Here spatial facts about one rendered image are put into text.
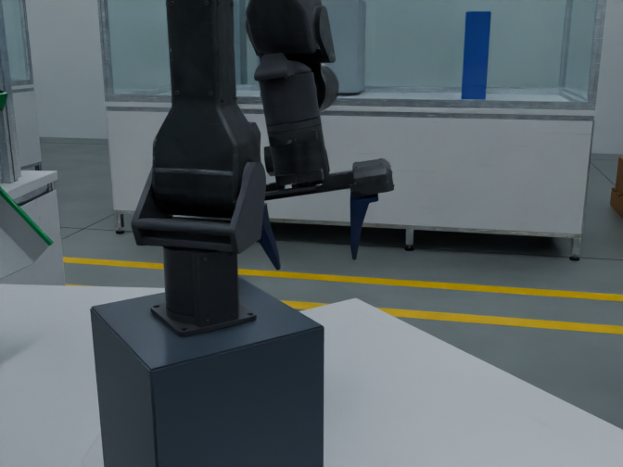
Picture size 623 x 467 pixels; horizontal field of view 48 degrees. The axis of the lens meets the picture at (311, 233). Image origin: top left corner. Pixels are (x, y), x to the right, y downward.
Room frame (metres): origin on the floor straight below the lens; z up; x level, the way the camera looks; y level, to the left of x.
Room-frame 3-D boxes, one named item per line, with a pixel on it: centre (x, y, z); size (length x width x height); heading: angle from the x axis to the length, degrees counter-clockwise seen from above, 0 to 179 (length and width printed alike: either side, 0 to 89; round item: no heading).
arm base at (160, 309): (0.52, 0.09, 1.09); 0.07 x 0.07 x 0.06; 33
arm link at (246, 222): (0.52, 0.09, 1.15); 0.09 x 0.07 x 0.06; 74
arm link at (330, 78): (0.77, 0.01, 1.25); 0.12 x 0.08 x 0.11; 164
